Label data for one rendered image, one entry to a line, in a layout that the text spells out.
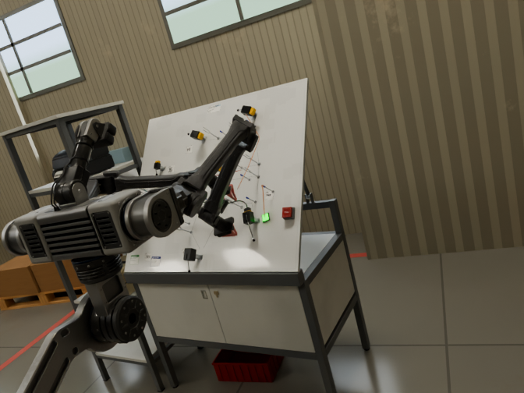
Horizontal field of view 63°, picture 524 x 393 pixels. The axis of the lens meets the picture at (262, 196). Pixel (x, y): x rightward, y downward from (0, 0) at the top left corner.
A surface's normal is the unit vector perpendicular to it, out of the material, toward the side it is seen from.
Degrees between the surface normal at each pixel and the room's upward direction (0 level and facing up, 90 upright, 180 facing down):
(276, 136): 53
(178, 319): 90
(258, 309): 90
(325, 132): 90
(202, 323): 90
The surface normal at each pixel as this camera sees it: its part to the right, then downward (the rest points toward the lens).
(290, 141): -0.53, -0.29
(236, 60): -0.34, 0.33
